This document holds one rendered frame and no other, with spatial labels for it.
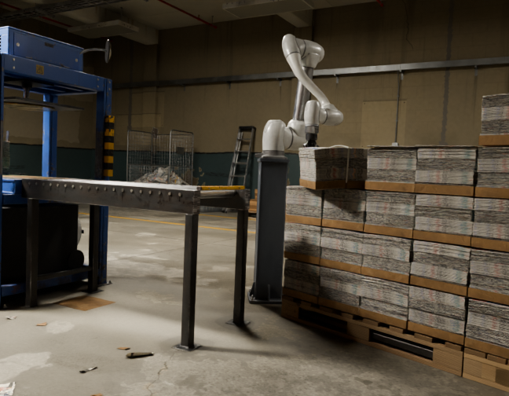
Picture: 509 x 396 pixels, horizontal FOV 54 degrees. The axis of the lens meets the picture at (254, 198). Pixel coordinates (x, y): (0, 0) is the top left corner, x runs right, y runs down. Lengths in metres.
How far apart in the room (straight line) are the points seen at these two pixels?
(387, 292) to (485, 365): 0.56
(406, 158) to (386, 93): 7.21
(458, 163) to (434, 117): 7.06
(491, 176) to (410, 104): 7.29
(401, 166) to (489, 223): 0.52
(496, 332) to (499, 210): 0.54
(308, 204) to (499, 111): 1.17
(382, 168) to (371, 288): 0.64
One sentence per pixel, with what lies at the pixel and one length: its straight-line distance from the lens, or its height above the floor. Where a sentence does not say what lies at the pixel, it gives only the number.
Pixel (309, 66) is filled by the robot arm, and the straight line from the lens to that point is 3.59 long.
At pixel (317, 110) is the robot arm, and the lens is 3.22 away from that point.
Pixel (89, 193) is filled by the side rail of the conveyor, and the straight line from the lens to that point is 2.98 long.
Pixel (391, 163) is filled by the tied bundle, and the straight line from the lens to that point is 2.67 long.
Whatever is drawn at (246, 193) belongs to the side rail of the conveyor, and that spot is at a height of 0.78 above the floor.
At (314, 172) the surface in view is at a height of 0.92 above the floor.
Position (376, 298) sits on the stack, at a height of 0.26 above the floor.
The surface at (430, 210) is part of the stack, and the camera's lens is 2.56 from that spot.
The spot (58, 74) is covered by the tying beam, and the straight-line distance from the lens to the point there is 3.67.
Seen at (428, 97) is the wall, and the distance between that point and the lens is 9.63.
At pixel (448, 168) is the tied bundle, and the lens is 2.53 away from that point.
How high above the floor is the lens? 0.90
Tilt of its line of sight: 3 degrees down
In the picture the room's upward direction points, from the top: 2 degrees clockwise
